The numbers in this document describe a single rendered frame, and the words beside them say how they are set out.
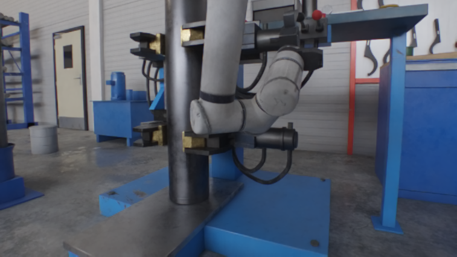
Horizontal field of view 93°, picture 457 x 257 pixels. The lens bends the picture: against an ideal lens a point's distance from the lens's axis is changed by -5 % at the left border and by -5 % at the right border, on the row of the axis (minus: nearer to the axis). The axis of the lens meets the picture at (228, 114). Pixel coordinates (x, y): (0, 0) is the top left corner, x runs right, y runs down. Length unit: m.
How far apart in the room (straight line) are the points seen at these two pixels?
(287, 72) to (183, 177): 0.80
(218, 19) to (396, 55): 1.04
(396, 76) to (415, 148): 0.67
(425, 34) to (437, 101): 1.36
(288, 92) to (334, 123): 2.50
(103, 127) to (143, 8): 2.08
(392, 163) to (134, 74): 3.91
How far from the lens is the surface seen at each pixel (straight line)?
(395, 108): 1.37
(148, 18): 4.30
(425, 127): 1.88
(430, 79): 1.88
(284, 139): 1.08
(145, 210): 1.22
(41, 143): 3.51
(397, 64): 1.38
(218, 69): 0.51
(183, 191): 1.20
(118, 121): 3.56
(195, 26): 1.03
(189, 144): 1.05
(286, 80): 0.53
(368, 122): 3.02
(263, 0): 1.30
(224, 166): 1.60
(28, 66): 6.83
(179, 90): 1.11
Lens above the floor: 0.69
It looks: 5 degrees down
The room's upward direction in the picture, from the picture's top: straight up
